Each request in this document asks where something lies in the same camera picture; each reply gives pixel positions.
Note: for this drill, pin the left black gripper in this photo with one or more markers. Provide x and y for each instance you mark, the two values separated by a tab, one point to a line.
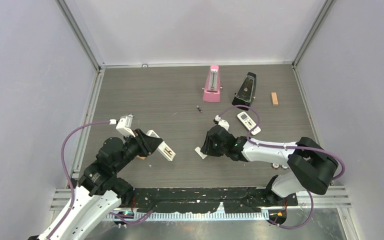
148	144

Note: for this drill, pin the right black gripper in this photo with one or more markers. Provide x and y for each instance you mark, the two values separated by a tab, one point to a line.
207	148

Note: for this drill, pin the white remote control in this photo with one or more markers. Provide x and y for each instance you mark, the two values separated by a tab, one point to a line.
248	123
164	149

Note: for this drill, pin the white battery cover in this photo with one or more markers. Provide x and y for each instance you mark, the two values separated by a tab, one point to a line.
199	152

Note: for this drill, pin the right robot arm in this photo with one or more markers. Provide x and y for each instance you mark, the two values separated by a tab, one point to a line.
311	168

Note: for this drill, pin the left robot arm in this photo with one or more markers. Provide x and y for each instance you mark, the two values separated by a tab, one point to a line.
99	190

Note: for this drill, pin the pink metronome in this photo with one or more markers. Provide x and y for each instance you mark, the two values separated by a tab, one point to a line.
212	89

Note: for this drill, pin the black metronome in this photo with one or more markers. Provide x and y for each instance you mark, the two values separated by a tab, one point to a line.
247	91

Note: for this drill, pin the poker chip two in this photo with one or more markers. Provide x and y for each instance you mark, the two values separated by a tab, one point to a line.
275	166

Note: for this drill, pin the orange block near right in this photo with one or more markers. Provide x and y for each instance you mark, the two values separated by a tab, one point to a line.
274	99

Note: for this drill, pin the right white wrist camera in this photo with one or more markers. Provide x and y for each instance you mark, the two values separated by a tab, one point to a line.
221	122

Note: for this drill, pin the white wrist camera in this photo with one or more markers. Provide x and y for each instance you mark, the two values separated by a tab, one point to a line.
221	122
123	125

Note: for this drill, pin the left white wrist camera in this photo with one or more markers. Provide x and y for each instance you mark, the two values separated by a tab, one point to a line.
123	125

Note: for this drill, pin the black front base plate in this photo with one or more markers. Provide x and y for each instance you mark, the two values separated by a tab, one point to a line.
200	200

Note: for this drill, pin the white slotted cable duct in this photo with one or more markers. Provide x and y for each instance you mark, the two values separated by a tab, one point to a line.
219	215

